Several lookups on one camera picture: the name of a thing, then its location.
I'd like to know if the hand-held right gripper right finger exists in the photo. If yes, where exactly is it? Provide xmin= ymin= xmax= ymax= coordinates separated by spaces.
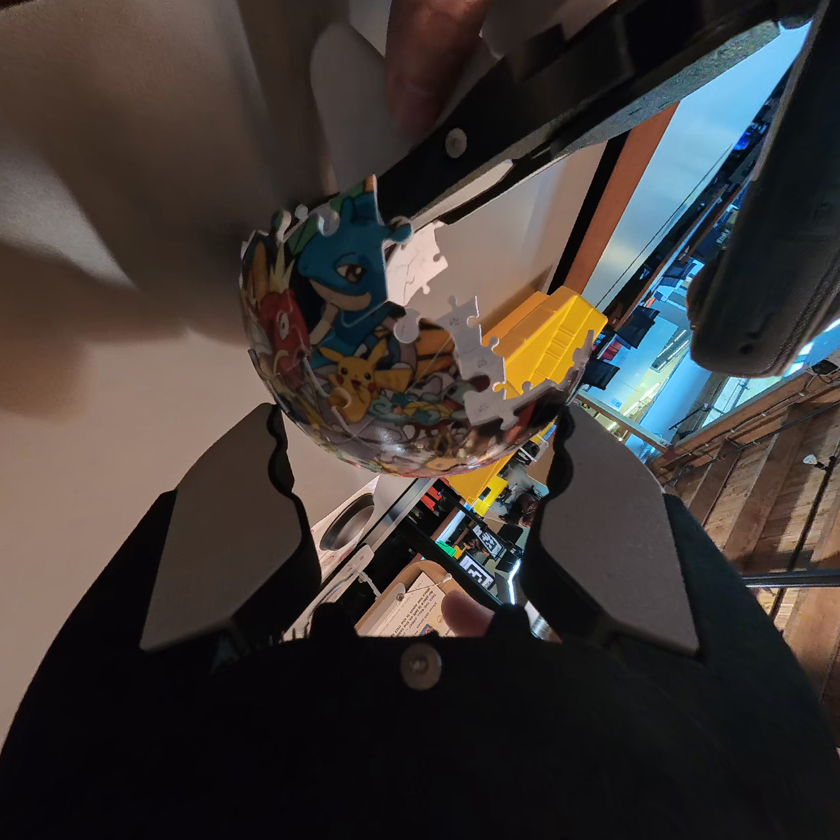
xmin=520 ymin=403 xmax=701 ymax=657

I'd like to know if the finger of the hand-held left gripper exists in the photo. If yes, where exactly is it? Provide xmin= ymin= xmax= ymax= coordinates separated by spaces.
xmin=435 ymin=133 xmax=613 ymax=223
xmin=376 ymin=71 xmax=560 ymax=223

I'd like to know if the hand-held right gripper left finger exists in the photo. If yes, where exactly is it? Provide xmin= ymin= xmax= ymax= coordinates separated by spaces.
xmin=139 ymin=402 xmax=322 ymax=654

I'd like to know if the colourful cartoon puzzle ball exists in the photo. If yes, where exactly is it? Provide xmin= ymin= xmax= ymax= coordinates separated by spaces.
xmin=239 ymin=174 xmax=595 ymax=479

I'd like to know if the person's left hand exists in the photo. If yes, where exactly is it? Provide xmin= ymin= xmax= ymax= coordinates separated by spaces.
xmin=384 ymin=0 xmax=494 ymax=137

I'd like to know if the person's right hand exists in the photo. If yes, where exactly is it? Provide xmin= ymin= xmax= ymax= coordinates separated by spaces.
xmin=441 ymin=591 xmax=497 ymax=637

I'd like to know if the yellow plastic bin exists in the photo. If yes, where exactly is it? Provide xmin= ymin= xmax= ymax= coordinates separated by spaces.
xmin=446 ymin=459 xmax=509 ymax=517
xmin=479 ymin=285 xmax=609 ymax=403

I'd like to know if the brown board with paper sheet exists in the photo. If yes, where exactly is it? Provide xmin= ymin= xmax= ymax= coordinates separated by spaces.
xmin=357 ymin=559 xmax=460 ymax=639

